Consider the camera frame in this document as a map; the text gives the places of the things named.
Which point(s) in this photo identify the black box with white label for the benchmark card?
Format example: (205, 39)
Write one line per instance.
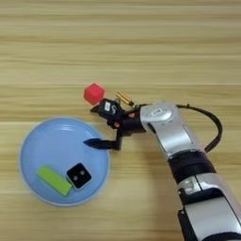
(108, 106)

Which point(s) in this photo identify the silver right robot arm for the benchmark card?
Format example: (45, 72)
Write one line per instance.
(179, 138)

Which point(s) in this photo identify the brass cylinder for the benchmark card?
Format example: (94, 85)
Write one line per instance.
(125, 99)

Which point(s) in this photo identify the black square block white dots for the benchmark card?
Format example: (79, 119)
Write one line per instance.
(79, 176)

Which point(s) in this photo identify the green rectangular block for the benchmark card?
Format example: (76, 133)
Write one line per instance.
(55, 181)

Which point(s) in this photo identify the light blue round plate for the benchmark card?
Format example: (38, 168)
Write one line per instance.
(53, 147)

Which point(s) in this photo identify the red cube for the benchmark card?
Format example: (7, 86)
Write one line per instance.
(94, 93)

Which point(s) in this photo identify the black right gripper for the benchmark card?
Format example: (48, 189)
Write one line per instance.
(133, 122)

